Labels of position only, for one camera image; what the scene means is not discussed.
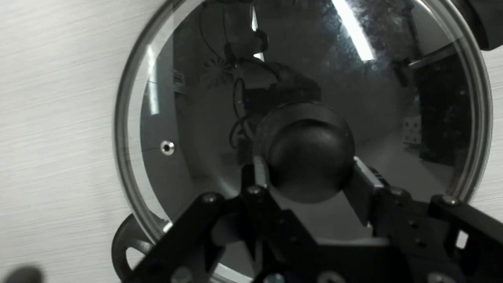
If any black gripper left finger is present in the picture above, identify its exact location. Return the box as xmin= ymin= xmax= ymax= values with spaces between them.
xmin=125 ymin=155 xmax=316 ymax=283

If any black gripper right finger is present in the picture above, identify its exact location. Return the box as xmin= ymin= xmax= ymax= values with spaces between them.
xmin=343 ymin=156 xmax=503 ymax=283

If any glass lid with black knob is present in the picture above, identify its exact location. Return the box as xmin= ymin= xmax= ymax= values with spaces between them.
xmin=114 ymin=0 xmax=496 ymax=283

